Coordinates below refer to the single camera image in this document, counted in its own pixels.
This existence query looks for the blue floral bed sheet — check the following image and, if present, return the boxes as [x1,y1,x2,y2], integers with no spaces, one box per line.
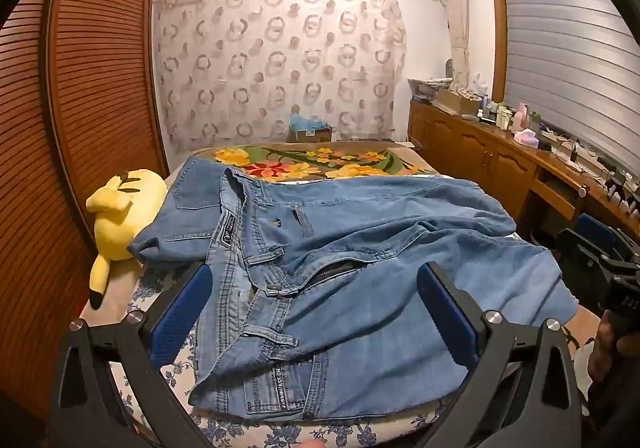
[107,158,576,448]

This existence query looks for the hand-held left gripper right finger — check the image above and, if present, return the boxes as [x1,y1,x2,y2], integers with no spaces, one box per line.
[416,262,583,448]

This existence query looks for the floral yellow red blanket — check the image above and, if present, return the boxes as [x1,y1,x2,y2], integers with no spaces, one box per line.
[212,143,443,185]

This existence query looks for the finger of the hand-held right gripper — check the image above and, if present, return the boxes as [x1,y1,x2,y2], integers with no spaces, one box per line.
[577,214,640,264]
[555,228,608,281]

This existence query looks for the blue plastic bag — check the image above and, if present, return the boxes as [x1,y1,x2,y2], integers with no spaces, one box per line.
[290,114,327,132]

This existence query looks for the light blue denim pants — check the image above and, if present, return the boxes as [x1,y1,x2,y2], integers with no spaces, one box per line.
[189,223,580,425]

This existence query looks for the wooden window frame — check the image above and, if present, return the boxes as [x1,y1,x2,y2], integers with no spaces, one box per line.
[487,0,507,105]

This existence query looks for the person's right forearm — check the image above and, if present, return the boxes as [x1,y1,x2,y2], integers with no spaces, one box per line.
[587,375,640,448]

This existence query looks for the flat open cardboard box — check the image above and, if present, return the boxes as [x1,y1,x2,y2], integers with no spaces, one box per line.
[431,87,482,115]

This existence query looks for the person's right hand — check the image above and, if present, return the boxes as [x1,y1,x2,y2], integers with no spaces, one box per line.
[587,310,623,385]

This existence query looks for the yellow plush toy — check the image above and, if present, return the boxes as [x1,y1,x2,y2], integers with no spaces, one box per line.
[86,169,167,310]

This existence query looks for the wooden cabinet counter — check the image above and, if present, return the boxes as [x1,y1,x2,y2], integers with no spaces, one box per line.
[406,97,640,241]

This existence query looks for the beige lace drape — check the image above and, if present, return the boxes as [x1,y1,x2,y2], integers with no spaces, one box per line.
[446,0,472,91]

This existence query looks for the pink printed quilt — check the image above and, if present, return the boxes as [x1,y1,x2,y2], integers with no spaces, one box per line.
[79,263,151,326]

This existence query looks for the dark blue denim pants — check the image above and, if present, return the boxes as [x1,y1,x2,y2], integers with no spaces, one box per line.
[127,155,518,291]

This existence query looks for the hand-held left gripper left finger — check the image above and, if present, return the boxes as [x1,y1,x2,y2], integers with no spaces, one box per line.
[47,262,216,448]

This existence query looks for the basket of clutter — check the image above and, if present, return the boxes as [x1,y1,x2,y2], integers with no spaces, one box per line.
[407,77,453,102]

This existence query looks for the group of toiletry bottles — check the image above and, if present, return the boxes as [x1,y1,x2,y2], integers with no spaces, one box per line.
[477,95,517,132]

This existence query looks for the ring patterned curtain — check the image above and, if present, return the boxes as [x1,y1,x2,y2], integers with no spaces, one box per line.
[151,0,407,155]

